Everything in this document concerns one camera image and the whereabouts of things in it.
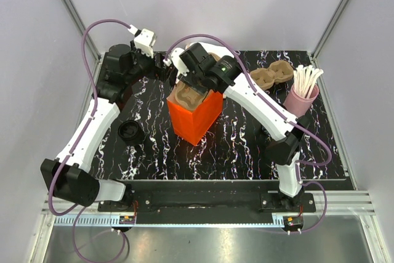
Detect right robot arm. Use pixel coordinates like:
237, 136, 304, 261
170, 42, 303, 212

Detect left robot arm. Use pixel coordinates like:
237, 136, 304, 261
40, 42, 179, 216

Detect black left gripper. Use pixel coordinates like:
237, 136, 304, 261
126, 41, 174, 85

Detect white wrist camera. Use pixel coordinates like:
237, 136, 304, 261
128, 25, 157, 58
164, 47, 189, 76

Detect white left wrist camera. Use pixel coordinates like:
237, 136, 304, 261
128, 25, 157, 58

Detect brown cardboard cup carrier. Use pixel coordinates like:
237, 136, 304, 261
173, 81, 208, 111

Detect pink cup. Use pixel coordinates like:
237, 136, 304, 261
283, 85, 320, 118

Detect white folded towel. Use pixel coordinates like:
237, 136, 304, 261
180, 42, 235, 72

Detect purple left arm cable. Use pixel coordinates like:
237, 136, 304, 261
46, 19, 136, 261

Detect orange paper bag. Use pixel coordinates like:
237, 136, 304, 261
167, 88, 223, 146

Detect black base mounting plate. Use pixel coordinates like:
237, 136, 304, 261
98, 180, 316, 227

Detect white wooden stir sticks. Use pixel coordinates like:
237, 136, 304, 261
293, 65, 324, 99

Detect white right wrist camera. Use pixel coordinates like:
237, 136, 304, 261
164, 47, 189, 76

